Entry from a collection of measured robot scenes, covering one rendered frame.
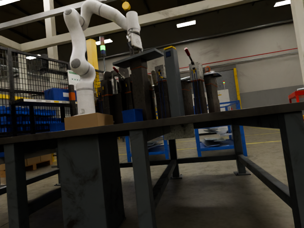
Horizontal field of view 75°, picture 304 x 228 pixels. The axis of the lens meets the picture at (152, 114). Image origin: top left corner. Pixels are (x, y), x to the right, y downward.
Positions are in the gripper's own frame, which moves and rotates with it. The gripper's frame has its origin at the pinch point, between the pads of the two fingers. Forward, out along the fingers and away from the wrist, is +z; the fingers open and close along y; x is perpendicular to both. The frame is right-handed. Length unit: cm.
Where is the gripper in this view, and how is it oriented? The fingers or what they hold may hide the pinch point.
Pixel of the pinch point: (136, 55)
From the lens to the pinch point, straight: 150.5
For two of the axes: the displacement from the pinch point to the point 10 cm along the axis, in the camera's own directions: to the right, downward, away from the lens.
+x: -8.0, 1.3, 5.9
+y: 5.9, -0.1, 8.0
